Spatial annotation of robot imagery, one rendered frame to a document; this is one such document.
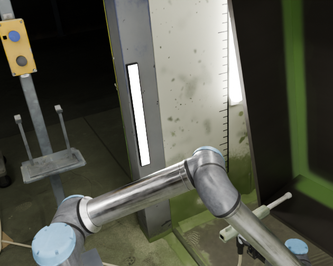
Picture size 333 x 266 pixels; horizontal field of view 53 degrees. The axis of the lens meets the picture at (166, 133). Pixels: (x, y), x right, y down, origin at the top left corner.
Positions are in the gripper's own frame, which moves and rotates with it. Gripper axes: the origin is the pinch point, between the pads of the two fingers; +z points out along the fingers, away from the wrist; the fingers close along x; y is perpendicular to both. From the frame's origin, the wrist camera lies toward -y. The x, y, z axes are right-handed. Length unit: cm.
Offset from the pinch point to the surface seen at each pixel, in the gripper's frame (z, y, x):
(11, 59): 89, -87, -64
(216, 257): 25, 48, 5
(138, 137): 64, -33, -16
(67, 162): 75, -29, -56
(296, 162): 9, -10, 55
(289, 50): 11, -78, 43
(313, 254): -11, 49, 53
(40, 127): 93, -46, -61
